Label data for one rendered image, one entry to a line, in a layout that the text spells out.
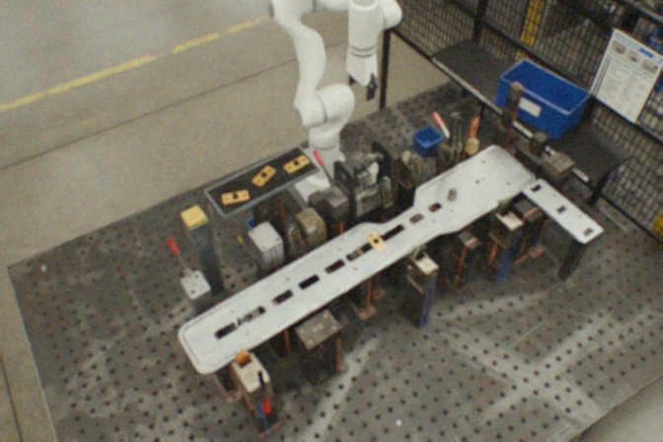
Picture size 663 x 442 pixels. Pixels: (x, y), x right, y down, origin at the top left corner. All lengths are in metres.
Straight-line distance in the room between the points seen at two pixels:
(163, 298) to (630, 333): 1.71
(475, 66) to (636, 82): 0.69
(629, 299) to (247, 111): 2.55
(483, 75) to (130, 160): 2.20
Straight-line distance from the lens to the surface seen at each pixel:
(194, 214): 2.04
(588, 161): 2.48
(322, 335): 1.90
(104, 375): 2.35
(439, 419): 2.17
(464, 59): 2.80
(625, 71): 2.44
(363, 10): 1.74
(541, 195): 2.35
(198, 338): 1.98
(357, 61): 1.86
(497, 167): 2.40
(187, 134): 3.99
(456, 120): 2.25
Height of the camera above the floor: 2.72
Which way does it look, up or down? 50 degrees down
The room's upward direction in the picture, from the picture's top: 1 degrees counter-clockwise
